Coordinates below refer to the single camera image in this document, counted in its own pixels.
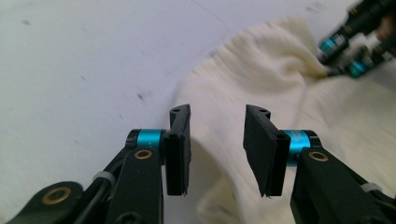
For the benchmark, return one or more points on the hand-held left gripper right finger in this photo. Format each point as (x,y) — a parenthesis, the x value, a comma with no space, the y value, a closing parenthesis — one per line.
(267,155)

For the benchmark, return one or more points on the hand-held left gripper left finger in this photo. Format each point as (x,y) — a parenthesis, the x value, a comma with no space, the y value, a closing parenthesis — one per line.
(177,149)

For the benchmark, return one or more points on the cream printed cloth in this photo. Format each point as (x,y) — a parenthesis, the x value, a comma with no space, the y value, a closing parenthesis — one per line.
(264,71)

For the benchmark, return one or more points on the white foam mat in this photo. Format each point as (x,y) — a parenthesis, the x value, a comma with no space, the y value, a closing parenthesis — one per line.
(77,62)

